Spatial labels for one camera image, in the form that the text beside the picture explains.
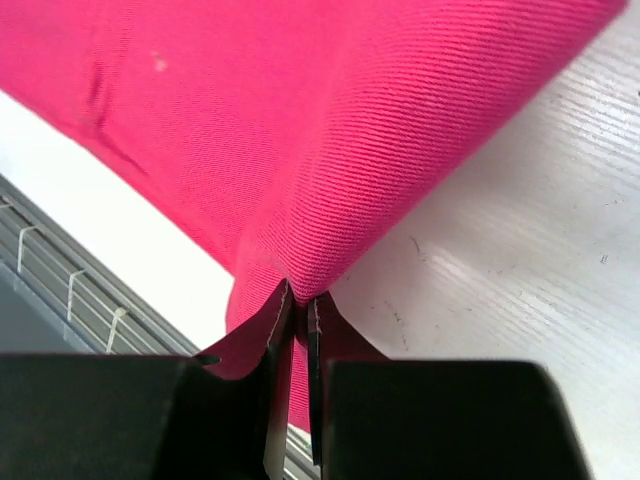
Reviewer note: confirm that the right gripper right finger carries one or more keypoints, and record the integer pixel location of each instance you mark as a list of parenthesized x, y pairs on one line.
[(372, 417)]

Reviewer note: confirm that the aluminium rail frame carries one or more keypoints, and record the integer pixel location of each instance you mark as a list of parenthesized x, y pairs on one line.
[(57, 299)]

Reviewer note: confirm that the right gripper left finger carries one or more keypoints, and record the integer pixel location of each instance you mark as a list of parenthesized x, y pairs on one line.
[(221, 414)]

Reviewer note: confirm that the pink trousers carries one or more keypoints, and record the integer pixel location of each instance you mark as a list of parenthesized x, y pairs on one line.
[(285, 138)]

